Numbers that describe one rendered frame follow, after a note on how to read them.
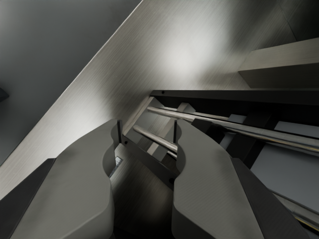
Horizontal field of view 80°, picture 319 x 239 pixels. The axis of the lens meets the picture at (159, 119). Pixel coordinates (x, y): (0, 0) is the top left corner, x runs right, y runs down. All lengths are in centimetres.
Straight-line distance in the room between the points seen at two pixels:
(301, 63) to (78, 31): 120
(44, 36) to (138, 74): 97
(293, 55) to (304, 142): 44
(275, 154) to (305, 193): 5
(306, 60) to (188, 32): 30
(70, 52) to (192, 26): 94
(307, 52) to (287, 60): 4
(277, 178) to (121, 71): 39
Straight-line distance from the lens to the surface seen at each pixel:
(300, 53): 63
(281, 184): 23
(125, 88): 49
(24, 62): 139
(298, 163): 23
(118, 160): 51
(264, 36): 82
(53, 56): 138
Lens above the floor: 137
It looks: 62 degrees down
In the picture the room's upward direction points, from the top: 107 degrees clockwise
